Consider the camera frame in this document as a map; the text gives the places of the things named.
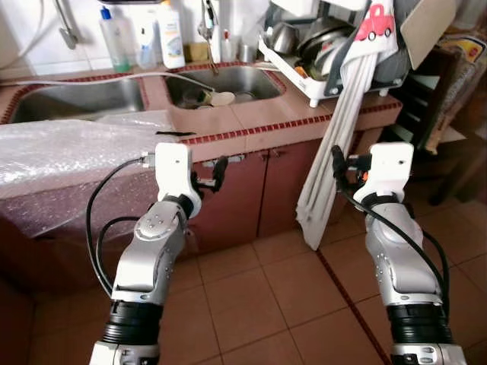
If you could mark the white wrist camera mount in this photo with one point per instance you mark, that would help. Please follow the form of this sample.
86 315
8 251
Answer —
173 171
388 167

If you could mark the long black tape strip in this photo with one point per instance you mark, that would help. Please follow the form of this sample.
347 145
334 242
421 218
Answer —
175 134

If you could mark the large steel sink basin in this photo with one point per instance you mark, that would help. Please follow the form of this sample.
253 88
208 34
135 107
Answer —
76 99

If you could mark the steel pot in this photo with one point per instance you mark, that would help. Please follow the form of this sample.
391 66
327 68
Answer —
285 38

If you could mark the steel wok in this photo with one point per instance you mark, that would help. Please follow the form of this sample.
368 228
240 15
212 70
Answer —
323 38

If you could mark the chrome sink faucet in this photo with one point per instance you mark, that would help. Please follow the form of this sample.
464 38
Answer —
209 26

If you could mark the clear greenish cup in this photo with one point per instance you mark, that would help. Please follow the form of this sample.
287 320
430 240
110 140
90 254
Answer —
198 97

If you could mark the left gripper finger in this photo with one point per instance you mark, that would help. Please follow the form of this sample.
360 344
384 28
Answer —
221 169

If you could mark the white dish soap bottle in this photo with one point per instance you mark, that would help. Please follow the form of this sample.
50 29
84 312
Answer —
171 42

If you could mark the grey cloth red car print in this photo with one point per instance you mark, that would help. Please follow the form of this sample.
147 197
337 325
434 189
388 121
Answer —
377 23

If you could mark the beige cutting board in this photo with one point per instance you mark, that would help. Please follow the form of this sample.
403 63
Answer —
430 26

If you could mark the white striped towel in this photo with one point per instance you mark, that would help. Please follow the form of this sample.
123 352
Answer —
335 167

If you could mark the black wooden chair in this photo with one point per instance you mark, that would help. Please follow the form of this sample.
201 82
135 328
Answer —
417 125

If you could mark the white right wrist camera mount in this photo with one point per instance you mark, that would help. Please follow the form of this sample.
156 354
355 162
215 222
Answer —
388 167

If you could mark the yellow brown sponge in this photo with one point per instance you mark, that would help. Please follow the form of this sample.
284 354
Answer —
198 53

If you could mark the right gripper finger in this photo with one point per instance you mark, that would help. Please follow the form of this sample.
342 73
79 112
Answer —
338 163

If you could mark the small steel dish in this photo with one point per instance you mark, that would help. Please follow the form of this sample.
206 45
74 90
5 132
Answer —
245 96

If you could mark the clear bubble wrap sheet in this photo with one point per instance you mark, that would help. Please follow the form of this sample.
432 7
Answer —
68 152

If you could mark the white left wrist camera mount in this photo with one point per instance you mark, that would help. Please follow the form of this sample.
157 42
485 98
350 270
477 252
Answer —
173 171

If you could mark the patterned hanging bag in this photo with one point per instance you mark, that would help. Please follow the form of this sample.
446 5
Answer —
456 68

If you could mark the white dish rack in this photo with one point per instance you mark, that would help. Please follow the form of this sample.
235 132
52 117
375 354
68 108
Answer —
319 89

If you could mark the steel cup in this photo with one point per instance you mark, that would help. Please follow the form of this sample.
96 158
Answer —
249 53

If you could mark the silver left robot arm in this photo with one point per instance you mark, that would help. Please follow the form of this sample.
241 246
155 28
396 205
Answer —
152 251

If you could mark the small white bottle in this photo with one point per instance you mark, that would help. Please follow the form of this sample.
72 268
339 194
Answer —
227 47

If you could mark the clear bottle blue cap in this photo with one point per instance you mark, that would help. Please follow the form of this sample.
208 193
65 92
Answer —
116 49

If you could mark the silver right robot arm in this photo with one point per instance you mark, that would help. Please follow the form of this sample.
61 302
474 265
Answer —
396 258

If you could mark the steel faucet beige fitting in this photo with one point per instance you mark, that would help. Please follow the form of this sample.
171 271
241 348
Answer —
67 30

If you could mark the maroon cabinet door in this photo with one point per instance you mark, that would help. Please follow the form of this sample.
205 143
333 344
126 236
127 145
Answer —
285 182
236 209

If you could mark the white bowl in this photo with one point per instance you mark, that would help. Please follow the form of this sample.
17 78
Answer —
223 99

